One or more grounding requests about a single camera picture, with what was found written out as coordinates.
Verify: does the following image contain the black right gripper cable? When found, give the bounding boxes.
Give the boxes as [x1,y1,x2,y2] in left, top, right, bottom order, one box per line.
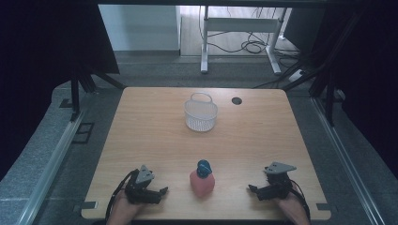
[289,178,312,221]

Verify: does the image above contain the silver metal rail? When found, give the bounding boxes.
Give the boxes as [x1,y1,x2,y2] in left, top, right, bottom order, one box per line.
[312,97,382,225]
[16,110,86,225]

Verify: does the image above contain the white metal desk frame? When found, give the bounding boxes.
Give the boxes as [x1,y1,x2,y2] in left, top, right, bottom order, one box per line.
[200,5,288,76]

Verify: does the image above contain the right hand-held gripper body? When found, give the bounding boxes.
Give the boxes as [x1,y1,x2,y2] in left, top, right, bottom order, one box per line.
[256,160,298,202]

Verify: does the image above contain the black floor cables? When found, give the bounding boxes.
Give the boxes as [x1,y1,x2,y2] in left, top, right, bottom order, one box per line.
[205,6,303,90]

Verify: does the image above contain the black metal stand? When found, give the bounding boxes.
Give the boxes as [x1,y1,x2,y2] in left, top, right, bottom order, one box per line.
[69,64,127,122]
[308,60,346,128]

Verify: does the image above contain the white power strip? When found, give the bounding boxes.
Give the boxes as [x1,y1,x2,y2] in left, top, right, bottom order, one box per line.
[287,69,305,83]

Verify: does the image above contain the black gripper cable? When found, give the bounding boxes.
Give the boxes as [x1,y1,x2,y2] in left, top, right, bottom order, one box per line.
[289,178,312,221]
[104,169,139,221]

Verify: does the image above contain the person's right hand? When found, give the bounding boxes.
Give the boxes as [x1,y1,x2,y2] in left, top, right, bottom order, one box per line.
[274,183,310,225]

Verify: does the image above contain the person's left hand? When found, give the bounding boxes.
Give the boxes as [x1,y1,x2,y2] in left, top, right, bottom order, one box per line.
[106,189,143,225]

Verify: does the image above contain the pink bottle with blue cap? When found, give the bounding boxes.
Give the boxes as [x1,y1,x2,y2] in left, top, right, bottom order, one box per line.
[189,158,216,199]

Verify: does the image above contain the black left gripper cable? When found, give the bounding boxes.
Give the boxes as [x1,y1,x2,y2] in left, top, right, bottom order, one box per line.
[104,169,139,221]

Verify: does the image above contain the white plastic basket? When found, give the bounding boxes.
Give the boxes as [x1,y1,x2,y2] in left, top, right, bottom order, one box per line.
[183,91,219,132]

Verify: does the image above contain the black curtain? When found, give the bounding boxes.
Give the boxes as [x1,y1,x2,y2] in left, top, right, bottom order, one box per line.
[0,0,121,182]
[283,3,398,180]

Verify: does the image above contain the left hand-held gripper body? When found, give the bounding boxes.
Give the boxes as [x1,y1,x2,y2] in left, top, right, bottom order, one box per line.
[124,164,159,205]

